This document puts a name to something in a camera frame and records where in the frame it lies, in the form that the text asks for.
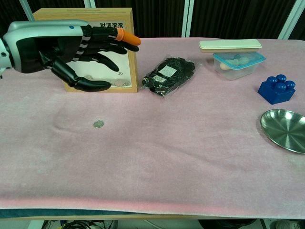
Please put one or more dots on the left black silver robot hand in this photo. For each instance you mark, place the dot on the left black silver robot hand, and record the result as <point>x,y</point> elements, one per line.
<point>47,31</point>

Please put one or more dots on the silver coin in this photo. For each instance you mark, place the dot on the silver coin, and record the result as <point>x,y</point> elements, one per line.
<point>98,124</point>

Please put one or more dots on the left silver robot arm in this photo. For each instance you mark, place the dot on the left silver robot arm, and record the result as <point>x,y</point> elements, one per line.
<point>3,57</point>

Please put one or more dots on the wooden glass-front coin box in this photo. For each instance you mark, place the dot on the wooden glass-front coin box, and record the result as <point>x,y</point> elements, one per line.
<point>133,71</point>

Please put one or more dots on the black curtain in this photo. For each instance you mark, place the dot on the black curtain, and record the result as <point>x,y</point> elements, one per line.
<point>155,16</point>

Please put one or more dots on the black item in plastic bag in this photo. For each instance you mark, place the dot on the black item in plastic bag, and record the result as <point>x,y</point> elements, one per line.
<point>166,74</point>

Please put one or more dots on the pink table cloth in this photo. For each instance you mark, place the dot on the pink table cloth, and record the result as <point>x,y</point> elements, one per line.
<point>152,155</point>

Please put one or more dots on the teal table cloth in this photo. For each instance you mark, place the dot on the teal table cloth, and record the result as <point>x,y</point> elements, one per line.
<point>47,212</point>

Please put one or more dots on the cream long flat case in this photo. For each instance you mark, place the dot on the cream long flat case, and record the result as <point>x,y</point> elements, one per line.
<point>228,45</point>

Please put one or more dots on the clear container with blue lid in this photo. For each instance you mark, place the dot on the clear container with blue lid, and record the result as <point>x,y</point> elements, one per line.
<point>238,68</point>

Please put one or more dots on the blue toy building brick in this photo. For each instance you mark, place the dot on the blue toy building brick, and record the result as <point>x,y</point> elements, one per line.
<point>276,91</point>

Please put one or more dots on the round stainless steel dish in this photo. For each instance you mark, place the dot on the round stainless steel dish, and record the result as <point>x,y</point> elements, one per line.
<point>286,131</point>

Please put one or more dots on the white frame post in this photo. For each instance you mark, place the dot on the white frame post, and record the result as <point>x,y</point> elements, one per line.
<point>25,6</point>
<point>90,3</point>
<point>289,21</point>
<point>187,19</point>

